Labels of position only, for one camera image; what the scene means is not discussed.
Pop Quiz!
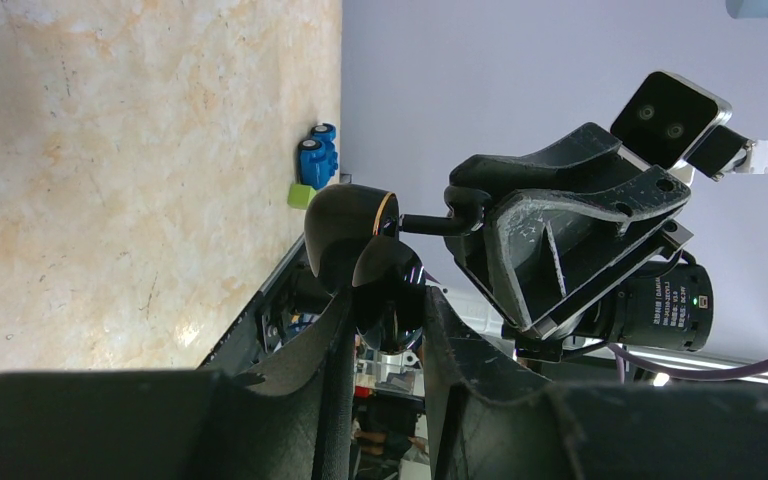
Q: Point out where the black earbud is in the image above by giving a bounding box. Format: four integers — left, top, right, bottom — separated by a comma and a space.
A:
399, 185, 492, 237

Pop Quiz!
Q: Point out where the black earbud charging case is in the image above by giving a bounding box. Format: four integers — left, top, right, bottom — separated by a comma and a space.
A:
304, 184, 426, 355

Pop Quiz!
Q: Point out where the blue toy car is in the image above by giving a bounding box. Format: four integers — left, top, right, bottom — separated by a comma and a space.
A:
297, 123, 339, 190

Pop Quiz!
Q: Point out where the green cube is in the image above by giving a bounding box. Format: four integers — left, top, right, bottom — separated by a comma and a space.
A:
287, 183, 317, 210

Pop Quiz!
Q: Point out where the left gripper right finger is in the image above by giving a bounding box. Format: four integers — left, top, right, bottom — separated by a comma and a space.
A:
423, 287, 768, 479

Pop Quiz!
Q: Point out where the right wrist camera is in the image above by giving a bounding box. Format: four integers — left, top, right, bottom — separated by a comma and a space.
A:
609, 71, 768, 184

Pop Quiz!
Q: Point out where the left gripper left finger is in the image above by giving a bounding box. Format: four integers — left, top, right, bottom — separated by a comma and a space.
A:
0, 292, 353, 479

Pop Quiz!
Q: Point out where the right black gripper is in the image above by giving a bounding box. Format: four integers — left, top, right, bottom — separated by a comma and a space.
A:
445, 122, 714, 363

